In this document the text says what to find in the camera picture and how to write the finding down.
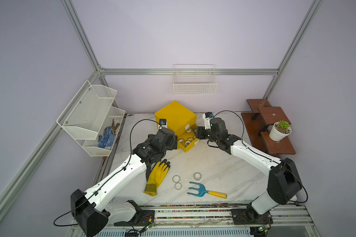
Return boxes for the yellow black work glove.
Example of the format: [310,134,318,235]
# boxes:
[143,159,170,197]

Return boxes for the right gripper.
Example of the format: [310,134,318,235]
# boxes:
[193,127,221,145]

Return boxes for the yellow drawer cabinet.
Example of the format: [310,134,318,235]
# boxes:
[155,101,197,136]

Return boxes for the blue item in rack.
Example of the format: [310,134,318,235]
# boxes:
[98,126,115,148]

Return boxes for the white wire wall basket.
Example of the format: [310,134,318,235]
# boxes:
[173,64,218,95]

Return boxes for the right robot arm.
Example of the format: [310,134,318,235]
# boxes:
[194,112,303,216]

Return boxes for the aluminium frame rail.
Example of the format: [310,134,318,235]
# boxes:
[101,69,279,76]

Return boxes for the brown wooden step shelf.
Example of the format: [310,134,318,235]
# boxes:
[241,99,296,158]

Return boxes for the white mesh two-tier rack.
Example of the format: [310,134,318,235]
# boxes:
[56,81,126,157]

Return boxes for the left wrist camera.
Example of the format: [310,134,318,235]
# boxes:
[159,118,167,129]

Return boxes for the white potted succulent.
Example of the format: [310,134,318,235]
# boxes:
[269,120,292,142]

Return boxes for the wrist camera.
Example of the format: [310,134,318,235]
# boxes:
[159,118,167,129]
[202,112,214,130]

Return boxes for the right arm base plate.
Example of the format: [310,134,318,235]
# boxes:
[231,209,273,225]

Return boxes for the blue garden fork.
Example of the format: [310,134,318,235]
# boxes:
[187,182,227,199]

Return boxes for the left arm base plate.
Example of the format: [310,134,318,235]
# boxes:
[114,210,155,226]

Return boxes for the clear tape roll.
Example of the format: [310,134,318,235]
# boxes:
[172,175,181,183]
[175,183,182,191]
[193,172,202,181]

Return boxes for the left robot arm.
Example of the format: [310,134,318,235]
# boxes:
[70,127,178,237]

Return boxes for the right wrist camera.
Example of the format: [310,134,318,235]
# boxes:
[202,112,214,130]

